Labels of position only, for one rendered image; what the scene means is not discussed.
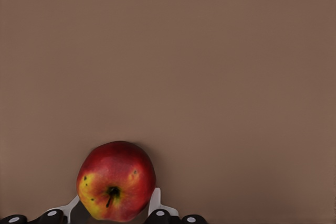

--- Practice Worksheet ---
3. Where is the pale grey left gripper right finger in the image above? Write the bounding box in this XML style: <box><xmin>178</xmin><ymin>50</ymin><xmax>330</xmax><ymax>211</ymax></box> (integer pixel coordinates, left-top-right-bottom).
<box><xmin>144</xmin><ymin>187</ymin><xmax>208</xmax><ymax>224</ymax></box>

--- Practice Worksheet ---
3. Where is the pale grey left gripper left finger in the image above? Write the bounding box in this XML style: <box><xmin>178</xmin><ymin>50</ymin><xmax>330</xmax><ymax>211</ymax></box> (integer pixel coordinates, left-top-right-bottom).
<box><xmin>0</xmin><ymin>195</ymin><xmax>80</xmax><ymax>224</ymax></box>

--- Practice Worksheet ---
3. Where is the red yellow apple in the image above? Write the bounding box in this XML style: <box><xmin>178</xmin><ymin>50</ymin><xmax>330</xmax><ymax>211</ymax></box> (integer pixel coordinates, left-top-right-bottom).
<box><xmin>76</xmin><ymin>141</ymin><xmax>157</xmax><ymax>222</ymax></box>

